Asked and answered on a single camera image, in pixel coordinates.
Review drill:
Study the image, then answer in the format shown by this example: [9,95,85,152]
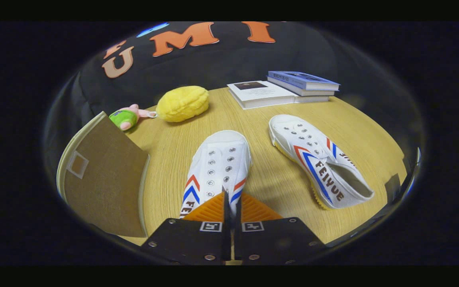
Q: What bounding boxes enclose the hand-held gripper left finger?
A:
[140,191,231,265]

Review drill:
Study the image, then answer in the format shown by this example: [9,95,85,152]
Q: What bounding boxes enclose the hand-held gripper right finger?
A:
[233,193,328,265]

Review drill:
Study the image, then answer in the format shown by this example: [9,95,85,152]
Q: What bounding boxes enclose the white canvas shoe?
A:
[180,130,252,219]
[269,114,375,210]

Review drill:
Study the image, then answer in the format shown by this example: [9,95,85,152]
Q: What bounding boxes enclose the beige fabric storage box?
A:
[56,111,151,238]

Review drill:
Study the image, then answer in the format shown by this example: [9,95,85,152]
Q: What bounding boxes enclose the yellow fuzzy plush toy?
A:
[156,86,209,123]

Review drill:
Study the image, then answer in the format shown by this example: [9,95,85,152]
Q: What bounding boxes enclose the white book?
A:
[227,81,330,110]

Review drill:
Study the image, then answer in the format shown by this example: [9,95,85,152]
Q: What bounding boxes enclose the pink and green plush toy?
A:
[109,104,158,131]

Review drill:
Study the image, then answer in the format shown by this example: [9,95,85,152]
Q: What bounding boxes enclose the blue book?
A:
[267,71,341,97]

